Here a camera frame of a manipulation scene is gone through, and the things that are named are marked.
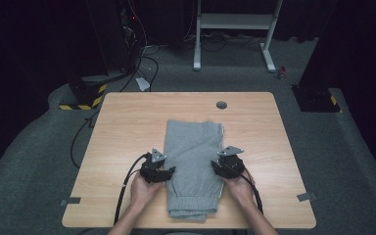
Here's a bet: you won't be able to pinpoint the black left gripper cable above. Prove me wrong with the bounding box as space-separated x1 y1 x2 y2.
113 153 150 227

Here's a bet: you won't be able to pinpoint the grey tape strip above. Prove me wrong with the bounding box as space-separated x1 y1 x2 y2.
296 192 318 203
60 197 82 208

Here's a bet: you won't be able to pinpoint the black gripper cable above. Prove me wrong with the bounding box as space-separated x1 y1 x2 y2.
228 162 264 215
113 153 150 227

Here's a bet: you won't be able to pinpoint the person's right hand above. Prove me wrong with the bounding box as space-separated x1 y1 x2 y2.
222 172 258 211

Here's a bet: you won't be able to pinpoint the person's left hand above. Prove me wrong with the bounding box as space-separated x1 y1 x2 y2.
129 171 164 211

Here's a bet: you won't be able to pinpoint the white paper scrap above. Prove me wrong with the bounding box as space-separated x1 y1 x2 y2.
135 76 152 93

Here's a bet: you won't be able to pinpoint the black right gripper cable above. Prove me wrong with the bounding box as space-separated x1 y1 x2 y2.
228 162 264 215

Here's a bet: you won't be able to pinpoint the black equipment tower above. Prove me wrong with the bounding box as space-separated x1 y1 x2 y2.
117 0 145 74

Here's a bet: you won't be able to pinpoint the black floor cable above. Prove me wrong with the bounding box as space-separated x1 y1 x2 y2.
70 110 101 169

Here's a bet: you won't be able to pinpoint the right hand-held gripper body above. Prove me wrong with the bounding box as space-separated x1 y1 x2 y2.
216 145 247 180

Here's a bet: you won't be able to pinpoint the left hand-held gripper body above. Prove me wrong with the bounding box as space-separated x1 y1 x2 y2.
139 148 168 185

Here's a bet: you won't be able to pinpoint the white metal stand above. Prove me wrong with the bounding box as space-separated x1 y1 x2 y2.
193 0 284 73

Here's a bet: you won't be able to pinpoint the black yellow striped stand base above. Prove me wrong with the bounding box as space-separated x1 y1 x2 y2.
58 75 109 112
291 84 344 114

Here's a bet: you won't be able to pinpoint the grey sweat pants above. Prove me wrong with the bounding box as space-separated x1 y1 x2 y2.
163 118 225 222

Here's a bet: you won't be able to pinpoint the bundle of cables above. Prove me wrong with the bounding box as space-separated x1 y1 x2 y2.
119 0 162 93

